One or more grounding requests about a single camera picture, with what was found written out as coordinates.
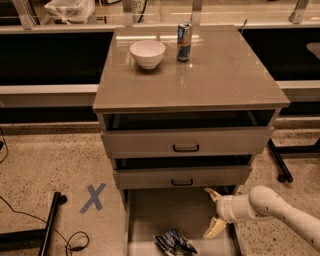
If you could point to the grey drawer cabinet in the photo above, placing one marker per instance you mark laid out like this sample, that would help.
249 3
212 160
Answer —
223 85

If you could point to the blue tape X mark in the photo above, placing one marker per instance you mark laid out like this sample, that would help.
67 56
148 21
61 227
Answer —
94 194

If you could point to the black top drawer handle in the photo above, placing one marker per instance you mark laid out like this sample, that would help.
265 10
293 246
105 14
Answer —
185 148

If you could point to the middle grey drawer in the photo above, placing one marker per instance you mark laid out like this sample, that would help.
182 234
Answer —
161 178

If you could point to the black stand leg right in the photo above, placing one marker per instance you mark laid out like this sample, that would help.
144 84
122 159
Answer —
277 151

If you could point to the blue chip bag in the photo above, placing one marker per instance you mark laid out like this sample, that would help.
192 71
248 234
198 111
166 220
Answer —
173 241

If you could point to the black stand leg left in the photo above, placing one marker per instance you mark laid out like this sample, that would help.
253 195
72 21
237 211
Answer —
36 238

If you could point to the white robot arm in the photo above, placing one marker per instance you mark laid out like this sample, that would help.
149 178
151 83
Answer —
262 203

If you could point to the black stand leg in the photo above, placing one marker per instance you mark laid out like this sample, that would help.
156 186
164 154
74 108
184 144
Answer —
277 151
36 238

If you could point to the white ceramic bowl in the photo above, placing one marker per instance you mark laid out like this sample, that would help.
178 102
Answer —
148 53

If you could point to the bottom grey open drawer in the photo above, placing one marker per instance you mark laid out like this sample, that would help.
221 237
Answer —
153 212

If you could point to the top grey drawer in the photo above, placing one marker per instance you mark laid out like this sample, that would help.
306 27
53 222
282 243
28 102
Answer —
212 142

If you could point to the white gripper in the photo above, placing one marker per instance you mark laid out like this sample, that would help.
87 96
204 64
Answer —
224 208

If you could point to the blue silver energy drink can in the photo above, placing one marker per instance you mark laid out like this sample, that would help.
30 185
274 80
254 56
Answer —
184 37

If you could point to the black drawer handle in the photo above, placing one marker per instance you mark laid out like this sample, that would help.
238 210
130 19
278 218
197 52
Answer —
182 183
185 148

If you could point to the white plastic bag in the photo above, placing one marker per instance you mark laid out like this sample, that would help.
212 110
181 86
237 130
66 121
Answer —
71 11

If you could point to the black middle drawer handle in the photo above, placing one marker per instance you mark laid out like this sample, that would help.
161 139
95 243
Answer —
182 183

